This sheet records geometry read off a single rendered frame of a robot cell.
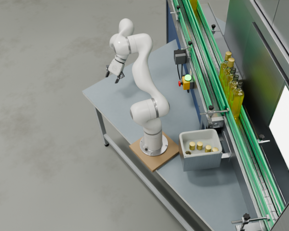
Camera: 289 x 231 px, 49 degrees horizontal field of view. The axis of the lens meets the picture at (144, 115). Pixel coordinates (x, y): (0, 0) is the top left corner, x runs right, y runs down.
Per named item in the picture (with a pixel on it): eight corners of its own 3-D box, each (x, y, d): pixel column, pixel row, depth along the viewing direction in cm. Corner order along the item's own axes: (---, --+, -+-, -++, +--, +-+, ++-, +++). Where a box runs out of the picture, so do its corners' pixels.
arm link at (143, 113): (164, 132, 195) (163, 107, 177) (136, 140, 193) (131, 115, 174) (158, 118, 203) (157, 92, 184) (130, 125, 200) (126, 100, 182)
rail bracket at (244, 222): (262, 236, 152) (273, 217, 135) (227, 240, 152) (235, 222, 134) (258, 226, 155) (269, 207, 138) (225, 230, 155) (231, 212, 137)
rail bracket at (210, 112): (227, 120, 186) (230, 106, 176) (199, 123, 186) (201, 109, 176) (226, 116, 188) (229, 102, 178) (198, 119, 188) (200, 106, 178)
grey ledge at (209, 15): (240, 89, 215) (242, 77, 206) (227, 90, 215) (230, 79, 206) (207, 13, 276) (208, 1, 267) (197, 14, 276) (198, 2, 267)
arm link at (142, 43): (143, 120, 190) (169, 113, 192) (147, 121, 178) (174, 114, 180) (122, 40, 187) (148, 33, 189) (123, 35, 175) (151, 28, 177)
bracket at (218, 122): (223, 128, 191) (224, 120, 186) (208, 129, 191) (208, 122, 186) (221, 123, 194) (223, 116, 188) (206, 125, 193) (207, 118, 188)
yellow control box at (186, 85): (193, 89, 222) (193, 81, 217) (182, 90, 222) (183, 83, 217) (191, 82, 227) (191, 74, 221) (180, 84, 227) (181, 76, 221)
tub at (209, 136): (221, 160, 184) (223, 151, 177) (183, 165, 183) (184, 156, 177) (213, 136, 195) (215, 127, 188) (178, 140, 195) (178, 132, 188)
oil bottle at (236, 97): (238, 117, 187) (245, 92, 171) (229, 118, 187) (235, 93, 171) (236, 110, 191) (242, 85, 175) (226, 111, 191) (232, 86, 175)
